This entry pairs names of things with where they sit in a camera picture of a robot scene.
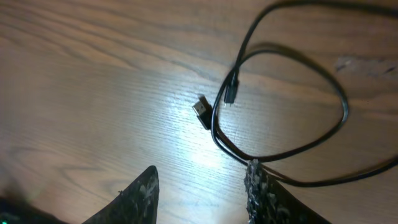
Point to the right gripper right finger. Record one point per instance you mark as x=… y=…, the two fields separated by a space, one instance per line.
x=270 y=203

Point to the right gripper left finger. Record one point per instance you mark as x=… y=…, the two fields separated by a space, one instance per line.
x=136 y=204

